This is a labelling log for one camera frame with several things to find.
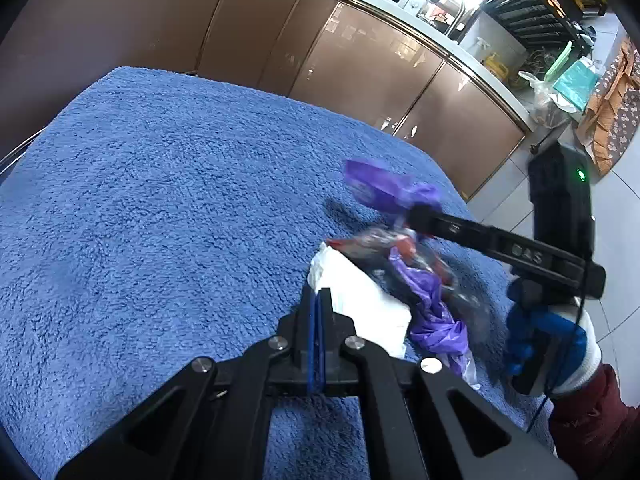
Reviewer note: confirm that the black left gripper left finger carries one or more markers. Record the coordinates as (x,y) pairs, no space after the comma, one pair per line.
(211,417)

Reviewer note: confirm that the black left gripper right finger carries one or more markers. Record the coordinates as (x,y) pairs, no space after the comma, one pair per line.
(419,420)

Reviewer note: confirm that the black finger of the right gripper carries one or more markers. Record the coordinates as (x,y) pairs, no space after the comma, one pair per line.
(489,241)

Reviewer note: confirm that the white tissue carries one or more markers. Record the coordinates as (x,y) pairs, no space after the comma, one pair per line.
(377,316)

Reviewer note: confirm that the purple candy wrapper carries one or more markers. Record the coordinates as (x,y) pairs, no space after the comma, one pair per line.
(387,191)

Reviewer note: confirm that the dark red sleeve forearm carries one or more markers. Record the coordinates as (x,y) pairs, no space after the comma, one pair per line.
(595,432)

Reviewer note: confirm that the brown kitchen cabinet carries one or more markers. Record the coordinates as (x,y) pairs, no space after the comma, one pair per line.
(365,59)

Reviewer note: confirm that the blue white gloved hand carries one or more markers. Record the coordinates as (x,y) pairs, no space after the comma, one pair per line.
(552,348)

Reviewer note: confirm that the purple plastic wrapper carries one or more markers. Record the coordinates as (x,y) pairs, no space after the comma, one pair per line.
(435,319)

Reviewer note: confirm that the dark red clear wrapper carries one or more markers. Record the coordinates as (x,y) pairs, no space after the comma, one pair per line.
(370,249)

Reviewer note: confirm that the teal hanging bag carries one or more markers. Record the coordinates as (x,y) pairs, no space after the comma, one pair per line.
(577,83)

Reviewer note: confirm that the yellow detergent bottle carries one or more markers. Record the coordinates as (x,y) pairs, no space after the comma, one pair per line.
(496,67)

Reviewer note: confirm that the blue terry towel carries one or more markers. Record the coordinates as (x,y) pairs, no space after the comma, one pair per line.
(160,217)

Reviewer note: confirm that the black dish rack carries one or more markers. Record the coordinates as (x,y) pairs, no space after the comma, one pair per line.
(547,24)

